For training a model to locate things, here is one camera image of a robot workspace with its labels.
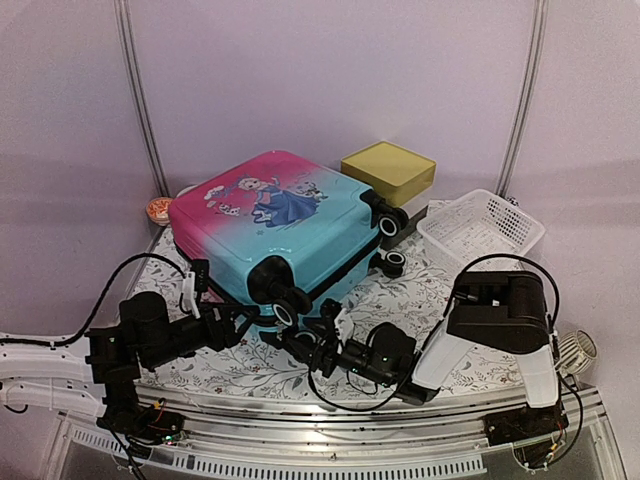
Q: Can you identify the white ceramic bowl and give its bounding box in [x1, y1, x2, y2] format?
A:
[176, 185, 197, 198]

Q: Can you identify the orange patterned ceramic bowl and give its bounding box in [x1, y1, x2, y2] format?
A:
[145, 197, 173, 226]

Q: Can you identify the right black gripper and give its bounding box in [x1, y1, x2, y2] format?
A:
[287, 318, 393, 388]

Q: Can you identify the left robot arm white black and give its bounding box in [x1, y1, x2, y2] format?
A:
[1, 291, 259, 444]

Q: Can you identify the floral white tablecloth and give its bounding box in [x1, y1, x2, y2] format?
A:
[114, 199, 561, 401]

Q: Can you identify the right metal wall post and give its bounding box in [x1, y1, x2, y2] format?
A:
[495, 0, 549, 198]

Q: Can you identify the metal wall post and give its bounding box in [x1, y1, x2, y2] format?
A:
[113, 0, 170, 196]
[495, 0, 549, 198]

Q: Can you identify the white plastic mesh basket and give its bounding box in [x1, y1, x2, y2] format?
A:
[416, 189, 545, 274]

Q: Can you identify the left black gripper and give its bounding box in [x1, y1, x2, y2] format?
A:
[143, 302, 260, 370]

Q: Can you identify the yellow and white storage box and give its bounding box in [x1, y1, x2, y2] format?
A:
[340, 140, 437, 246]

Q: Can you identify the aluminium front rail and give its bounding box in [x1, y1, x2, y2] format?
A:
[64, 384, 606, 476]

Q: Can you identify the left metal wall post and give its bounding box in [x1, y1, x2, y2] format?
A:
[113, 0, 170, 196]

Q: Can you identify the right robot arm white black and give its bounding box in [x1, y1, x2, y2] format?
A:
[260, 271, 568, 436]

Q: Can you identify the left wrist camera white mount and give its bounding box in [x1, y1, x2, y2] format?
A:
[179, 259, 209, 319]

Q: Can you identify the pink and teal kids suitcase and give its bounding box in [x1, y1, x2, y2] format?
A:
[168, 151, 408, 331]

